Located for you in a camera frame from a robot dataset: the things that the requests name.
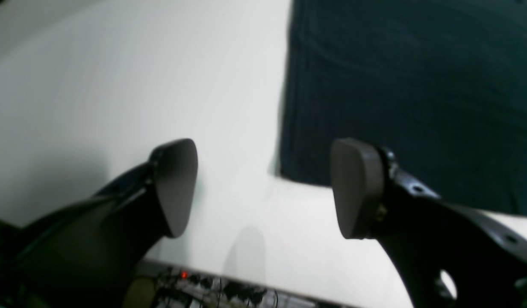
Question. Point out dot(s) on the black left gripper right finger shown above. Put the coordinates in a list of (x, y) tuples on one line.
[(447, 255)]

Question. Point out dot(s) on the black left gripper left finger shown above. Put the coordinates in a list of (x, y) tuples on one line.
[(85, 254)]

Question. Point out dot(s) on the black T-shirt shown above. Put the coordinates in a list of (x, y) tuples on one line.
[(441, 83)]

